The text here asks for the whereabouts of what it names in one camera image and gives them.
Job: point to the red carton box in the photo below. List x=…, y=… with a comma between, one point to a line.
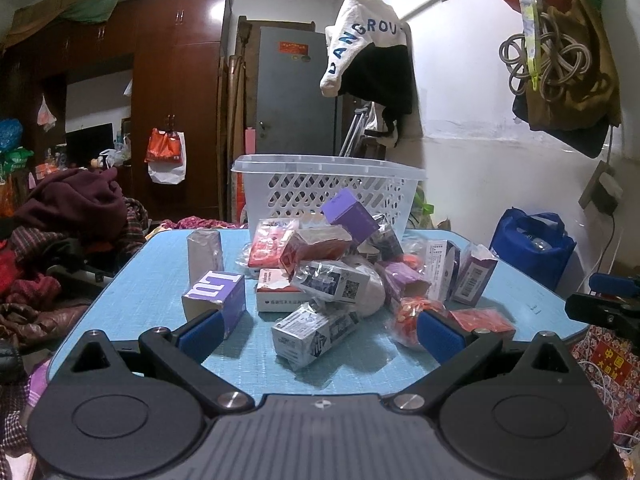
x=320, y=247

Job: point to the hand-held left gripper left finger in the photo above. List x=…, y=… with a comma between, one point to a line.
x=200, y=337

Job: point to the black monitor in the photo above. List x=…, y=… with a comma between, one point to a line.
x=90, y=145

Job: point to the brown wooden wardrobe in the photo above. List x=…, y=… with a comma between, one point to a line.
x=185, y=85

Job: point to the pink flat stick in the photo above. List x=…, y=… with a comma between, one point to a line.
x=248, y=141

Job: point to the maroon cloth pile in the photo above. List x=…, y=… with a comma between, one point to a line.
x=75, y=200

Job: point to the flat red packet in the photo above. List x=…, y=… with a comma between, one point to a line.
x=480, y=321

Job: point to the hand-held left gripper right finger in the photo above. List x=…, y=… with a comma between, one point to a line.
x=442, y=337

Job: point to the brown jacket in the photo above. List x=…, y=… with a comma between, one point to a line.
x=45, y=322

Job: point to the red printed gift box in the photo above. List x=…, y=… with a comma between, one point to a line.
x=610, y=360

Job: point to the white box red label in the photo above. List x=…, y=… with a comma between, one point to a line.
x=275, y=295

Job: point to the wooden planks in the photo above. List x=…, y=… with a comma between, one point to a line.
x=235, y=110

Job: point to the orange and white plastic bag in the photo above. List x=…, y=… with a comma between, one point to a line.
x=165, y=160

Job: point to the blue fabric bag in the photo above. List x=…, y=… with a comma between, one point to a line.
x=525, y=250

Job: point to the purple box white label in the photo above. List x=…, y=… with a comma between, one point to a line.
x=475, y=275

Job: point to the purple and white box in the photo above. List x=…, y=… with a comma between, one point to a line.
x=220, y=295

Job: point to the small purple open box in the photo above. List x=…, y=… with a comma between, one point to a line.
x=405, y=277

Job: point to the clear plastic candy bag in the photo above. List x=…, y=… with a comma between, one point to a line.
x=412, y=259

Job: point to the white and black garment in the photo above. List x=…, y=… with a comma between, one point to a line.
x=360, y=35

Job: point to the white and blue box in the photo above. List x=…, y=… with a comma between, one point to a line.
x=310, y=335

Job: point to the pale tall box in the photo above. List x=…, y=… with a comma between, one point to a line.
x=205, y=257

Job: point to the pile of clothes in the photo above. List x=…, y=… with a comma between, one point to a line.
x=135, y=230

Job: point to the blue plastic sack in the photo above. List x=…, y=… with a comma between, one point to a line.
x=7, y=135

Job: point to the green shopping bag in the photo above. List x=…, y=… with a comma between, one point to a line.
x=425, y=205

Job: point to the red wrapped packet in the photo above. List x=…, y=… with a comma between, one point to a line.
x=265, y=247

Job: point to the purple carton box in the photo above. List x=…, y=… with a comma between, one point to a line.
x=350, y=215

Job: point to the small pink plastic bag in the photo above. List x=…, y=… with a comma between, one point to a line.
x=46, y=115

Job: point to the grey metal door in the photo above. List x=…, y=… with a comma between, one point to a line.
x=295, y=100

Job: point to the white plastic lattice basket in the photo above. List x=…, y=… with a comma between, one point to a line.
x=280, y=190

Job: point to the plastic wrapped printed box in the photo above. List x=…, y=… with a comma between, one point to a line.
x=325, y=280

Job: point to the white printed box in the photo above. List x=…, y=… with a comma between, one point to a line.
x=440, y=265

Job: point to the metal crutches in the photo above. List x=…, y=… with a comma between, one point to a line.
x=357, y=127

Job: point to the dark printed packet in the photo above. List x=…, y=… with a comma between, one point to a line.
x=387, y=242

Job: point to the white round container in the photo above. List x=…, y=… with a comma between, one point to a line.
x=372, y=295

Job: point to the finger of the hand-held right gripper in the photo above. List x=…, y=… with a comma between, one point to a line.
x=600, y=310
x=612, y=283

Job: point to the brown hanging bag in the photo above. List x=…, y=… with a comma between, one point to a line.
x=580, y=105

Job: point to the red candy bag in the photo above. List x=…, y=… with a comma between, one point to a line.
x=407, y=317

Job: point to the wall power adapter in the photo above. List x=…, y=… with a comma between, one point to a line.
x=605, y=192

